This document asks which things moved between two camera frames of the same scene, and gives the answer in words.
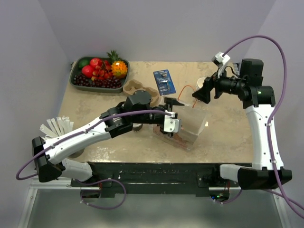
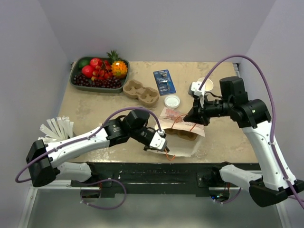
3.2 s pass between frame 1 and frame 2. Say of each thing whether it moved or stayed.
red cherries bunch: stayed
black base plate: stayed
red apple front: stayed
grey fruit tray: stayed
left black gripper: moved
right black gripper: moved
